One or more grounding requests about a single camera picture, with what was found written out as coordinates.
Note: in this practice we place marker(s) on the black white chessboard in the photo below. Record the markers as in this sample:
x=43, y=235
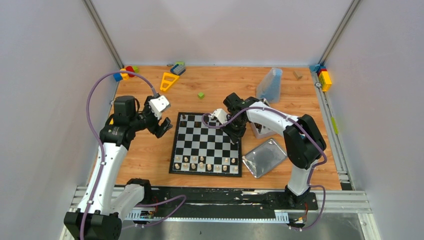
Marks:
x=194, y=142

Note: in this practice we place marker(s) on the small wooden block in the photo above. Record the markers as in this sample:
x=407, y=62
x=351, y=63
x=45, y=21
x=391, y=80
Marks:
x=297, y=74

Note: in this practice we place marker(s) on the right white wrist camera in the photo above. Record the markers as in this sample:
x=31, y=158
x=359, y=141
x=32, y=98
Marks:
x=220, y=116

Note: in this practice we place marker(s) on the blue grey toy block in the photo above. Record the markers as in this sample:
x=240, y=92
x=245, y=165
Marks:
x=179, y=68

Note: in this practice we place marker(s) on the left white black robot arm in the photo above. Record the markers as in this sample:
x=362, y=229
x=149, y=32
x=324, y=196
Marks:
x=98, y=216

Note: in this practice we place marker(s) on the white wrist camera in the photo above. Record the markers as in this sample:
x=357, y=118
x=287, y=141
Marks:
x=220, y=116
x=159, y=105

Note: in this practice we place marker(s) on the yellow cylinder block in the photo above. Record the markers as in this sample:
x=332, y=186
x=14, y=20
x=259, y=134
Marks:
x=124, y=75

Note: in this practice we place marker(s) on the yellow triangular toy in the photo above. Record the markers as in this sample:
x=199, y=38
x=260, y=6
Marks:
x=168, y=80

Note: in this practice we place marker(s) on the silver metal tray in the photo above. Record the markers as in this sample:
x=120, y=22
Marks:
x=264, y=158

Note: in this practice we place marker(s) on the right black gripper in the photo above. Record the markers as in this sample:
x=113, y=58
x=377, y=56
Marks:
x=235, y=136

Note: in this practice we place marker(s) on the yellow lego brick stack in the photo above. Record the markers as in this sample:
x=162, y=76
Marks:
x=325, y=80

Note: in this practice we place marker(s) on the red cylinder block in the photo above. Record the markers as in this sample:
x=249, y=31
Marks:
x=130, y=69

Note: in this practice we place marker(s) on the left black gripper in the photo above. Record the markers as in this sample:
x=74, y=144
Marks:
x=155, y=122

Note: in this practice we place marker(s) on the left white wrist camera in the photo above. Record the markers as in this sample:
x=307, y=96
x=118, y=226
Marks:
x=159, y=105

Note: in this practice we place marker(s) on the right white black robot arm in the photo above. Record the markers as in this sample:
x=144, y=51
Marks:
x=303, y=140

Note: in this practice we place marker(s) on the white metal box dark pieces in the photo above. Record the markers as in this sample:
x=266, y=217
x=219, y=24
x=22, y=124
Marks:
x=260, y=130

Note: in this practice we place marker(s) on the small green cube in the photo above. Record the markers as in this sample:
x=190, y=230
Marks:
x=201, y=95

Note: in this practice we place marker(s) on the clear plastic container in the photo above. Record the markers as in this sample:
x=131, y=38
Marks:
x=270, y=86

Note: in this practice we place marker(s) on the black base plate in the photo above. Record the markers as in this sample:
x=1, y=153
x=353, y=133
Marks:
x=225, y=203

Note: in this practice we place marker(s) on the blue cube block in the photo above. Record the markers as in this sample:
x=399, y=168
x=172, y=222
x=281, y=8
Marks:
x=118, y=77

